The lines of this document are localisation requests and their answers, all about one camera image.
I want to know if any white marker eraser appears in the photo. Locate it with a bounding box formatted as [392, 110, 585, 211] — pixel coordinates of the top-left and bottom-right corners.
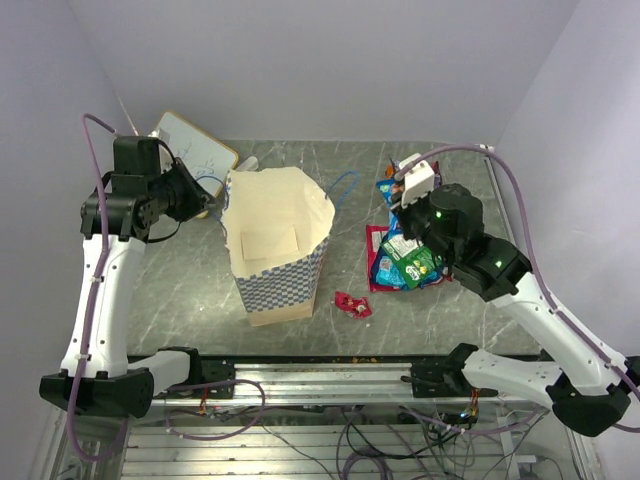
[236, 156, 259, 172]

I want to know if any yellow framed whiteboard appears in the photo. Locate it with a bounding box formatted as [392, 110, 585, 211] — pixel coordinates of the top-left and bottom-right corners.
[149, 111, 239, 208]

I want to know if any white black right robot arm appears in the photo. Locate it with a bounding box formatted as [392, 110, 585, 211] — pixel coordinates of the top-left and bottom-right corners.
[391, 184, 639, 437]

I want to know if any green snack packet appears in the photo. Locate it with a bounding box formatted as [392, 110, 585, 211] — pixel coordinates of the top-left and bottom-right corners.
[381, 233, 443, 290]

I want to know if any aluminium rail frame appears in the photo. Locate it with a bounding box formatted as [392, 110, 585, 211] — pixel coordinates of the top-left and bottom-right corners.
[32, 351, 604, 479]

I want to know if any pink red snack bag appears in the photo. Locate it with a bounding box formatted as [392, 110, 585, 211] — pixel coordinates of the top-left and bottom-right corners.
[365, 225, 445, 292]

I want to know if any blue M&M's candy packet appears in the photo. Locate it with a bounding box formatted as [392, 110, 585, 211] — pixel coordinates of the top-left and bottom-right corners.
[376, 178, 401, 234]

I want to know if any light blue snack packet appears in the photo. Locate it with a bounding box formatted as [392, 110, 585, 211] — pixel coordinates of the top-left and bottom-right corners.
[370, 254, 407, 290]

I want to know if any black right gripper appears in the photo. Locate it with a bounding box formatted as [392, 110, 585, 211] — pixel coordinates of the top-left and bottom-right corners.
[390, 183, 456, 267]

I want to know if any red small snack packet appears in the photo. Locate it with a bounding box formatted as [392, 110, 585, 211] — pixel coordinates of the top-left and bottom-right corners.
[334, 291, 372, 319]

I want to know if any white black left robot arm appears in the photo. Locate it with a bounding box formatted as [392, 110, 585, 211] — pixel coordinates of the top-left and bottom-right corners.
[39, 136, 211, 419]

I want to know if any checkered blue paper bag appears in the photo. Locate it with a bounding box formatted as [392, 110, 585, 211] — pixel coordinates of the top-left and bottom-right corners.
[221, 167, 336, 327]

